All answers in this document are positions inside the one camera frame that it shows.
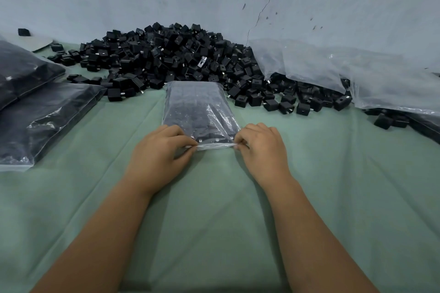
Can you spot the person's right hand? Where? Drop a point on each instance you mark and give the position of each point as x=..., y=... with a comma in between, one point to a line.
x=264, y=155

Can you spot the person's left hand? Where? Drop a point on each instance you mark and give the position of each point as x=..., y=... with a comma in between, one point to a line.
x=156, y=157

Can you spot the person's left thumb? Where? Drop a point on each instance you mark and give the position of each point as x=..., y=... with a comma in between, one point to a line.
x=185, y=155

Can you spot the person's right thumb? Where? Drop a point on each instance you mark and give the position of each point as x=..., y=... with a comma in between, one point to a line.
x=243, y=149

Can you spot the clear bag of black chargers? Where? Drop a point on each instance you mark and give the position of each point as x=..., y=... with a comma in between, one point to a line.
x=197, y=110

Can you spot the person's left forearm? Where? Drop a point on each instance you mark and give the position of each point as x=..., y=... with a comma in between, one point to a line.
x=99, y=237

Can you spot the person's right forearm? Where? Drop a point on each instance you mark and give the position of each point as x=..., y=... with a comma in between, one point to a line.
x=316, y=237

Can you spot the green table cloth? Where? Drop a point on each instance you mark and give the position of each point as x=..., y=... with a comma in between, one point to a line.
x=220, y=220

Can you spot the pile of black charger plugs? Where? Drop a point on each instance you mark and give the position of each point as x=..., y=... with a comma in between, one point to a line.
x=178, y=56

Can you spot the heap of empty clear bags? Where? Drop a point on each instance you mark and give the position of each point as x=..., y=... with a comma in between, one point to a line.
x=343, y=66

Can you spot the large filled clear bag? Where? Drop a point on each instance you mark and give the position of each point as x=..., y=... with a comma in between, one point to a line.
x=44, y=121
x=24, y=69

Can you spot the lone black charger plug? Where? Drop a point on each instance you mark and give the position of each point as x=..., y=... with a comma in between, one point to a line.
x=23, y=32

